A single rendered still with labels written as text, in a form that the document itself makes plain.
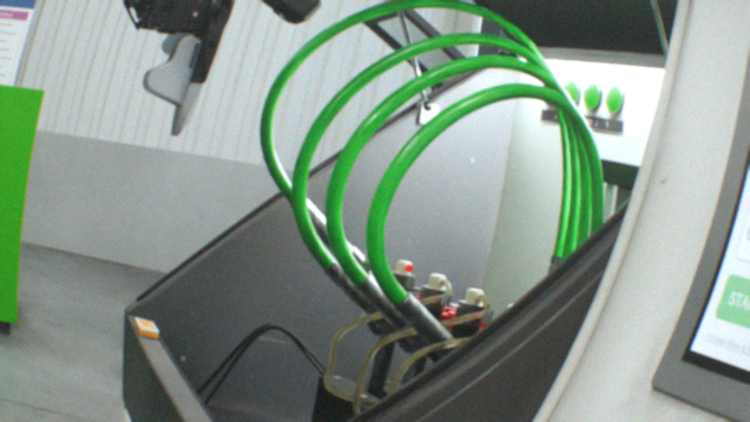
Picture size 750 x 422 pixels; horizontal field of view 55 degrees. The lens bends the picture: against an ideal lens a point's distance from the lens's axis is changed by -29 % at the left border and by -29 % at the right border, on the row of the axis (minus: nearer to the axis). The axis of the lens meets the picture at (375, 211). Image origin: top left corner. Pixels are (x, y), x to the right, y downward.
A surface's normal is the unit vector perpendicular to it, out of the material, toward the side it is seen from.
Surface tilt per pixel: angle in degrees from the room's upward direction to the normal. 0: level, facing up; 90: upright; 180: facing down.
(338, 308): 90
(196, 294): 90
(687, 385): 76
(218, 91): 90
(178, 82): 93
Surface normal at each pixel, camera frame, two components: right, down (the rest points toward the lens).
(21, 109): 0.58, 0.16
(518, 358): 0.38, 0.12
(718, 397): -0.83, -0.39
